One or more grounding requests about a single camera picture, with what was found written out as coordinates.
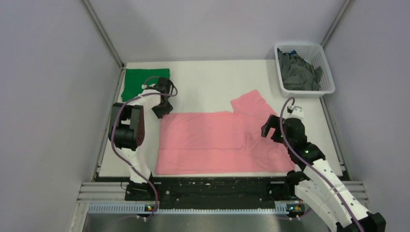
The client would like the grey t shirt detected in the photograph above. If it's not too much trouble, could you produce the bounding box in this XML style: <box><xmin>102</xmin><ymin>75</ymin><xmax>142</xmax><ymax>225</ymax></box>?
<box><xmin>277</xmin><ymin>49</ymin><xmax>323</xmax><ymax>91</ymax></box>

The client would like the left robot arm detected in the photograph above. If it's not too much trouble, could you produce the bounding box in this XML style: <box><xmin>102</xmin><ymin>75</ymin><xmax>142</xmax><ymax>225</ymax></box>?
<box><xmin>108</xmin><ymin>76</ymin><xmax>178</xmax><ymax>201</ymax></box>

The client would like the white plastic basket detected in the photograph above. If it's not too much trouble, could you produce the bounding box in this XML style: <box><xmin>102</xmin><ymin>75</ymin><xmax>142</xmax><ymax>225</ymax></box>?
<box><xmin>274</xmin><ymin>42</ymin><xmax>336</xmax><ymax>98</ymax></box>

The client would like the blue garment in basket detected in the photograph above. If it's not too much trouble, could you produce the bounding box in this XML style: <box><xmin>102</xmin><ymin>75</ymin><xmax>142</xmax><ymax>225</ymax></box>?
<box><xmin>289</xmin><ymin>50</ymin><xmax>297</xmax><ymax>56</ymax></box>

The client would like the pink t shirt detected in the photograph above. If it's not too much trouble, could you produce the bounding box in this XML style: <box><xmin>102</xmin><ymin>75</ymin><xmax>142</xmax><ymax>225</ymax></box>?
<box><xmin>155</xmin><ymin>90</ymin><xmax>295</xmax><ymax>175</ymax></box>

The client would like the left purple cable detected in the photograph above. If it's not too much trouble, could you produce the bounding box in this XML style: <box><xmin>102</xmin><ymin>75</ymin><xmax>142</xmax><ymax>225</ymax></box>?
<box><xmin>110</xmin><ymin>76</ymin><xmax>179</xmax><ymax>220</ymax></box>

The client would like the white slotted cable duct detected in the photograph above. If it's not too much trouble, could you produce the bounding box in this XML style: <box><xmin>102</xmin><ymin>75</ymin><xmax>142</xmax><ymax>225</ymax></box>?
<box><xmin>88</xmin><ymin>201</ymin><xmax>298</xmax><ymax>215</ymax></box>

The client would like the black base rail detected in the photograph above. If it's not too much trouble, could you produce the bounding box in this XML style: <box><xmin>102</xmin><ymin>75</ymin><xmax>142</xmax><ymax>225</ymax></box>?
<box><xmin>125</xmin><ymin>177</ymin><xmax>307</xmax><ymax>213</ymax></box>

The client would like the folded green t shirt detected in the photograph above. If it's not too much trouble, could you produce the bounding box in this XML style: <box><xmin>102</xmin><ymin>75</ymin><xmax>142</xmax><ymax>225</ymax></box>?
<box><xmin>121</xmin><ymin>69</ymin><xmax>170</xmax><ymax>102</ymax></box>

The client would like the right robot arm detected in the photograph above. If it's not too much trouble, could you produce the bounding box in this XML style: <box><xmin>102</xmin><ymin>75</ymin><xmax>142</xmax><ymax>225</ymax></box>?
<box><xmin>261</xmin><ymin>115</ymin><xmax>386</xmax><ymax>232</ymax></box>

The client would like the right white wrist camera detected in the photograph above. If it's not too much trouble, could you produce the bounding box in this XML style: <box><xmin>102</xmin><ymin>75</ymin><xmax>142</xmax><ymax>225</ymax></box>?
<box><xmin>287</xmin><ymin>105</ymin><xmax>305</xmax><ymax>120</ymax></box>

